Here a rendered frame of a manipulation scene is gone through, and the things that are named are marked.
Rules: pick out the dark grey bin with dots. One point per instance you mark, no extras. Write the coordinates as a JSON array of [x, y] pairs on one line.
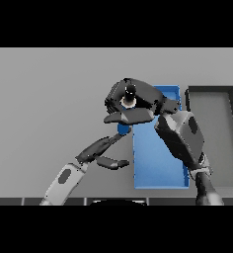
[[217, 138]]

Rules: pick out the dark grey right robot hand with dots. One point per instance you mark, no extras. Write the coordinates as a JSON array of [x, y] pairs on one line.
[[144, 99]]

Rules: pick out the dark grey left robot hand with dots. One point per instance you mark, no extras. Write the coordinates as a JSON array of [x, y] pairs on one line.
[[98, 149]]

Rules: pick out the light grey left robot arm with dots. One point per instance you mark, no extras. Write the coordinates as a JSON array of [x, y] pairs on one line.
[[63, 180]]

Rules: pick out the blue bin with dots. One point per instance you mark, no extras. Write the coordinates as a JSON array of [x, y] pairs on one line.
[[158, 158]]

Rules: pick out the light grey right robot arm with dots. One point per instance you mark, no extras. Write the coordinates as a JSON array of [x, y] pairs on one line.
[[184, 138]]

